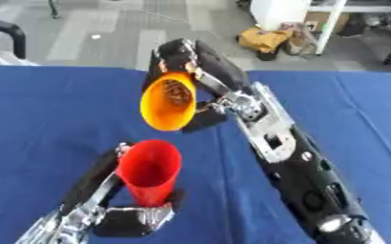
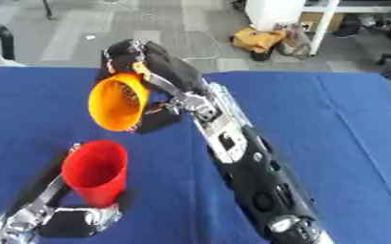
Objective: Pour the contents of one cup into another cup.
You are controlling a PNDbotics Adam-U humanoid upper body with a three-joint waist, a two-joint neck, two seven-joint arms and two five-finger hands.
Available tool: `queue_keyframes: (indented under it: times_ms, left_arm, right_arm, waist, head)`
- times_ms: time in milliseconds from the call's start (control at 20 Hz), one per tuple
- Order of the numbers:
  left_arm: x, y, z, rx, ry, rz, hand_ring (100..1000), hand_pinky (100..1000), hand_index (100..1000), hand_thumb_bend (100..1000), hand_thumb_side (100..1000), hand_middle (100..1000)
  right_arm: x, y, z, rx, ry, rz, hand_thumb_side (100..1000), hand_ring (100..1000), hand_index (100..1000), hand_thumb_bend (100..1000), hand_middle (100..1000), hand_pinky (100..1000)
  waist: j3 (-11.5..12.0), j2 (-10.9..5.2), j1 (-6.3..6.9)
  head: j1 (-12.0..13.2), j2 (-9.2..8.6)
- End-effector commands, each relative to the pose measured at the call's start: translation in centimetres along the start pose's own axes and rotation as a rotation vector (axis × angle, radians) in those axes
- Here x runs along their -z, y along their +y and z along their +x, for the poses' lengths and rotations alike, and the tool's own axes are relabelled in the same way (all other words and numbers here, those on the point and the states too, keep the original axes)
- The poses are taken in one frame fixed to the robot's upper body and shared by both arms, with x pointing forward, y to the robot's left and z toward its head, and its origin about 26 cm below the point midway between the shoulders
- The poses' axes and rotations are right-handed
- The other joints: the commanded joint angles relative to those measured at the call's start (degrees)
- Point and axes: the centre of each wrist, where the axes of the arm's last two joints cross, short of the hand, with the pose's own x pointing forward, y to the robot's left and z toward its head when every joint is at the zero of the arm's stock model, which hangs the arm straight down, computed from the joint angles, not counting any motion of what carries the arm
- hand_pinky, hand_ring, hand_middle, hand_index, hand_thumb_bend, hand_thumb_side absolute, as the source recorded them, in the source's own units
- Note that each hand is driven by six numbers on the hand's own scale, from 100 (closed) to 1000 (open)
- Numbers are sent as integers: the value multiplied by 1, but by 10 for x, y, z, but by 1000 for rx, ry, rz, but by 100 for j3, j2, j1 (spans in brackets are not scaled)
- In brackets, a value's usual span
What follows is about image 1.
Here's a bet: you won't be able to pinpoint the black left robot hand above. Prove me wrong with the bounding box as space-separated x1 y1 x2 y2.
60 142 186 238

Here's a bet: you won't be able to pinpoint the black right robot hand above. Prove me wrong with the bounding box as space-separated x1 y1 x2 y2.
140 37 255 134

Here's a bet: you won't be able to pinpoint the red plastic cup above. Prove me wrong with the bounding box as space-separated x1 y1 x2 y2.
113 139 184 208

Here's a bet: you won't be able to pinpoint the orange plastic cup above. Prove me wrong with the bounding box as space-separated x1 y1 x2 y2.
138 71 199 132

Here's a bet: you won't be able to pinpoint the brown contents in cup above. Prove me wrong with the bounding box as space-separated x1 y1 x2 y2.
160 79 195 108

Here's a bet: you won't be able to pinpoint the yellow bag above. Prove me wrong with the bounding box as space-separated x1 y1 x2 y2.
236 26 296 62

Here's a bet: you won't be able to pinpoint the white bin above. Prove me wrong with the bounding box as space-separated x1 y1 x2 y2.
249 0 315 31

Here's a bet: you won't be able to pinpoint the cardboard box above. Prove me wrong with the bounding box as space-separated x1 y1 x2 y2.
303 11 351 33

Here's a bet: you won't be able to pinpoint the black chair leg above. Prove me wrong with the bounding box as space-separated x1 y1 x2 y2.
47 0 62 20

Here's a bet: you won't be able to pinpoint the white table frame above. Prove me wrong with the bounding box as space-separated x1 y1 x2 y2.
307 0 391 56

